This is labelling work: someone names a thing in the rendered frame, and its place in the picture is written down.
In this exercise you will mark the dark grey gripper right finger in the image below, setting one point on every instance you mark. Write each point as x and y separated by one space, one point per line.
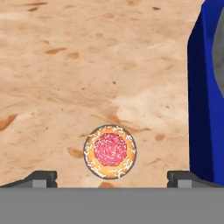
182 178

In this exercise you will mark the pink frosted cupcake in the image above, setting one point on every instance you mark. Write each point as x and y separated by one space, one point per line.
110 151

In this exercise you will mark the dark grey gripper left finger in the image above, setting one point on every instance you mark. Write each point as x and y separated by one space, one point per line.
40 178

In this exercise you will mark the blue tray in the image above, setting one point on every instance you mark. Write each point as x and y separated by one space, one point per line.
204 110

